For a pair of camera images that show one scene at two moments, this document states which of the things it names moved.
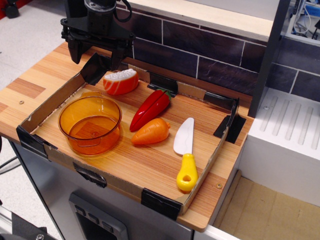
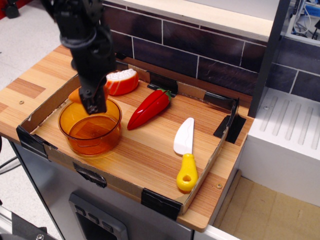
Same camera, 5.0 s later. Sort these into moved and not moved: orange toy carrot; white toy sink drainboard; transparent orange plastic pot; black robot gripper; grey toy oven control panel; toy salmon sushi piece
Moved: orange toy carrot; black robot gripper
Not moved: transparent orange plastic pot; toy salmon sushi piece; white toy sink drainboard; grey toy oven control panel
